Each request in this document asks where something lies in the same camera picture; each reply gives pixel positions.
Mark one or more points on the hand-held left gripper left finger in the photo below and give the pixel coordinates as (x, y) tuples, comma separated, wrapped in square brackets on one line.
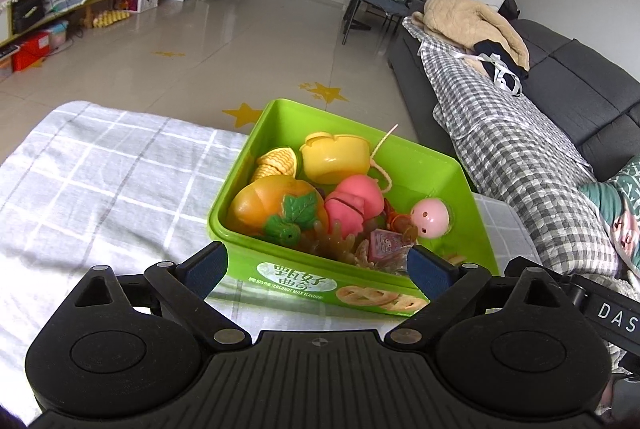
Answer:
[(205, 274)]

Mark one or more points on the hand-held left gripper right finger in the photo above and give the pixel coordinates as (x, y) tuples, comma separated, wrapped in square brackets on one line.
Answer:
[(430, 276)]

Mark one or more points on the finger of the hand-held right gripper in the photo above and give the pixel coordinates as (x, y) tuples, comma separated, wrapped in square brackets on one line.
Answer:
[(574, 291)]

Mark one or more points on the small pink box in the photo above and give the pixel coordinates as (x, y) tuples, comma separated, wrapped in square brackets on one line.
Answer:
[(382, 243)]

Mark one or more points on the pink clear capsule ball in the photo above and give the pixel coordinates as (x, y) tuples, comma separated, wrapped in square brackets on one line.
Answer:
[(429, 216)]

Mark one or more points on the small red figurine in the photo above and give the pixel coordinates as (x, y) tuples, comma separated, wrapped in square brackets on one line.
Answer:
[(400, 221)]

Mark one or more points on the orange toy pumpkin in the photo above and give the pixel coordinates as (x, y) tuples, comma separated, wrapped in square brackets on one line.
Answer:
[(265, 206)]

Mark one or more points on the beige translucent coral toy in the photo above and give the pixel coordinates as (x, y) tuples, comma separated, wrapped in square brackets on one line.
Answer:
[(337, 249)]

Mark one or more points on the yellow toy corn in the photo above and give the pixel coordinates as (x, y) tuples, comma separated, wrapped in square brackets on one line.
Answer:
[(277, 161)]

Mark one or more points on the yellow toy bowl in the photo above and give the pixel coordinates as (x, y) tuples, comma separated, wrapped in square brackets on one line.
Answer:
[(332, 156)]

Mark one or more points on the green plastic box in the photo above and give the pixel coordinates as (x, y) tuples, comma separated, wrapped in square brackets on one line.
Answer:
[(280, 124)]

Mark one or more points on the green patterned cushion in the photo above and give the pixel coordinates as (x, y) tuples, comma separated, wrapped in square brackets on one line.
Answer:
[(620, 204)]

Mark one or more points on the grey sofa with checked cover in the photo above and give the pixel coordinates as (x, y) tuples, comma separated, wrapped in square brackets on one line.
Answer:
[(500, 134)]

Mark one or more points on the yellow star floor sticker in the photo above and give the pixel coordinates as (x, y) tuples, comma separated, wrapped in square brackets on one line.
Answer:
[(169, 54), (245, 114), (325, 93)]

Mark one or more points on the dark grey sofa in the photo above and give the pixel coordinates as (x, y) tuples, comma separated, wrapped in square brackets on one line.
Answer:
[(590, 74)]

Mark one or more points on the black and white garment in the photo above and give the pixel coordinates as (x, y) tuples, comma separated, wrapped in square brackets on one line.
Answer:
[(500, 64)]

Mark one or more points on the beige quilted blanket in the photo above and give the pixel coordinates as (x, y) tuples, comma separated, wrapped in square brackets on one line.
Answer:
[(470, 16)]

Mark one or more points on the row of yellow toy ducks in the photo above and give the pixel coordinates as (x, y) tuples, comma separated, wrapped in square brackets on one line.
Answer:
[(107, 16)]

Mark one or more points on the red storage box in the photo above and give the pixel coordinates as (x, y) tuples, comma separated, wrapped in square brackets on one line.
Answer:
[(30, 51)]

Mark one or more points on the black electronic box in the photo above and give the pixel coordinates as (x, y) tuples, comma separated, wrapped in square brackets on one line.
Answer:
[(27, 11)]

